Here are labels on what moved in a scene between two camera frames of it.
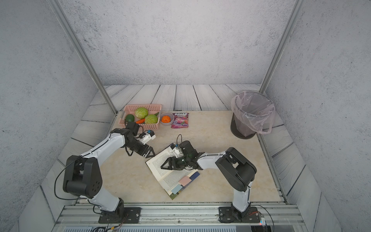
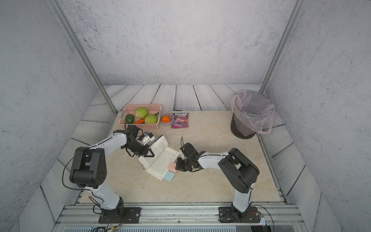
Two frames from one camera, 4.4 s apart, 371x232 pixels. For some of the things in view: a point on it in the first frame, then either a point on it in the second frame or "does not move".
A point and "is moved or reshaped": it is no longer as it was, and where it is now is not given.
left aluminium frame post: (58, 10) does not move
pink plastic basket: (131, 109) does not move
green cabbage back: (141, 112) does not move
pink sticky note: (185, 181) is moved or reshaped
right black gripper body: (182, 162) does not move
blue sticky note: (176, 189) → (169, 176)
